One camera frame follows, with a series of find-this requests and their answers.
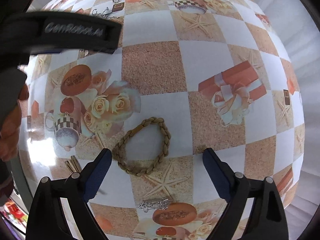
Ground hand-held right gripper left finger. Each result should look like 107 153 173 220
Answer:
25 148 112 240

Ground silver chain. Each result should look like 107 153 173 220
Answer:
138 198 173 213

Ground beige hair clip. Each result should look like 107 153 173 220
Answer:
64 155 82 173

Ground person's left hand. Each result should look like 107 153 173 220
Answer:
0 83 30 163

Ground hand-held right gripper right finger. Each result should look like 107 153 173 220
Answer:
202 148 287 240

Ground silver earrings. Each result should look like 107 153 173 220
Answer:
91 6 113 20

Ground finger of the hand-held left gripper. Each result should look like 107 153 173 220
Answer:
29 48 63 55

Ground brown braided bracelet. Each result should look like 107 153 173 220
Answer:
111 116 172 177

